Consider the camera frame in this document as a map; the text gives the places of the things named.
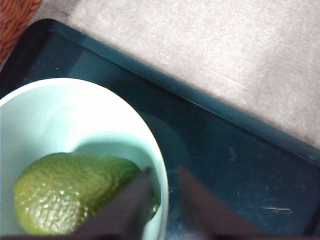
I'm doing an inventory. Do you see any green avocado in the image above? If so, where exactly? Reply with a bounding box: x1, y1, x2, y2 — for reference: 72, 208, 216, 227
12, 152, 161, 236

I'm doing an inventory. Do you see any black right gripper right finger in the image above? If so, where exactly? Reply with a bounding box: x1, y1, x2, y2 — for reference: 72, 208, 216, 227
177, 165, 263, 236

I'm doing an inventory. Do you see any black tray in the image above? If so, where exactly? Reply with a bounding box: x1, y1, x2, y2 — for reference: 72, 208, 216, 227
0, 18, 320, 237

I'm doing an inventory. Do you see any brown wicker basket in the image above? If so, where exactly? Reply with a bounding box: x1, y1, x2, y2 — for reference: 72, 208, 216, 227
0, 0, 42, 64

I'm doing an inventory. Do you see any teal bowl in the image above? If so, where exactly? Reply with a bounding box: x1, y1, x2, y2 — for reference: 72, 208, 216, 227
0, 77, 170, 240

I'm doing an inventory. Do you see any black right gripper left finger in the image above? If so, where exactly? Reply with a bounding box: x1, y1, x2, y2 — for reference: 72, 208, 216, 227
74, 166, 155, 236

